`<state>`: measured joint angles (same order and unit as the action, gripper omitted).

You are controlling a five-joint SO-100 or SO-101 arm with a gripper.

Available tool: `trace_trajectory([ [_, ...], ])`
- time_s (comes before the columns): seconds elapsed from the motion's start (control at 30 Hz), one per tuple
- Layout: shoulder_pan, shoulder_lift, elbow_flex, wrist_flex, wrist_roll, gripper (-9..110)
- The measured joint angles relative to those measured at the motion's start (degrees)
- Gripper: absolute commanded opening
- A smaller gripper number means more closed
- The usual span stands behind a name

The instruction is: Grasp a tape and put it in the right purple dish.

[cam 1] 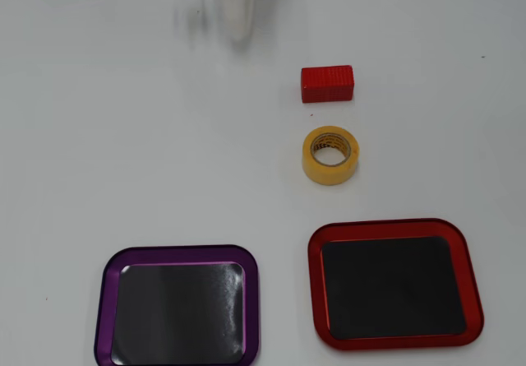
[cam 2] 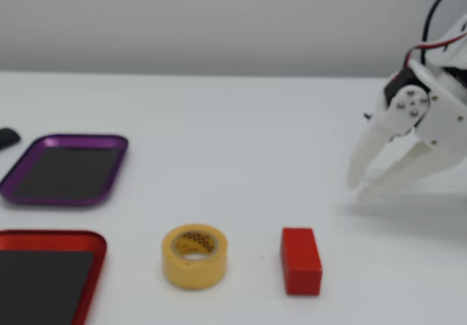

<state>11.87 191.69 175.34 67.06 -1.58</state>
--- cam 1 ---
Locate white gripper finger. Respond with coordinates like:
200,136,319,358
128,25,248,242
212,0,261,51

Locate yellow masking tape roll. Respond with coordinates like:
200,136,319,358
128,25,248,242
302,125,361,186

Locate purple metal dish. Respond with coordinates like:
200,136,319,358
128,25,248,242
93,244,261,366

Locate red metal dish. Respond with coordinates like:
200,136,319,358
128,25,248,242
307,217,485,351

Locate red rectangular block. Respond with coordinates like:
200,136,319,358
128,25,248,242
300,64,355,104

